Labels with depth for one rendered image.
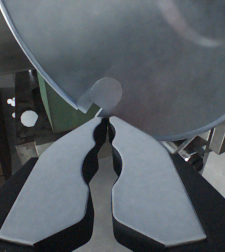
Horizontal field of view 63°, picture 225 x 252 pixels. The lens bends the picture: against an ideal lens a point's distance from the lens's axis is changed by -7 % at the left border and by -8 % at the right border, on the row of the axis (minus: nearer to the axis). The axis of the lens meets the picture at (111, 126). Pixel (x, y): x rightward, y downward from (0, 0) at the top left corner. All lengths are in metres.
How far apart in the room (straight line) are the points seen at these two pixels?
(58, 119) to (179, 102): 0.17
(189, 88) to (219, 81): 0.04
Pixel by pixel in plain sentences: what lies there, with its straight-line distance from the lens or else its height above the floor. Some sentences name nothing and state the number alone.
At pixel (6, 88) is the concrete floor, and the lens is 0.93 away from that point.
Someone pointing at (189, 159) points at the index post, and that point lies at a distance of 0.20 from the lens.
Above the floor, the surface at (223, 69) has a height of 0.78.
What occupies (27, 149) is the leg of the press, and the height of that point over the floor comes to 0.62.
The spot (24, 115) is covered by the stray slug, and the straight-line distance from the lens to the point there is 0.27.
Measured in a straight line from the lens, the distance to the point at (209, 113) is 0.20.
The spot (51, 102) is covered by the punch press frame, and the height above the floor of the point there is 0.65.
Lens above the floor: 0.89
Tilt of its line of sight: 51 degrees down
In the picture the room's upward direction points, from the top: 139 degrees clockwise
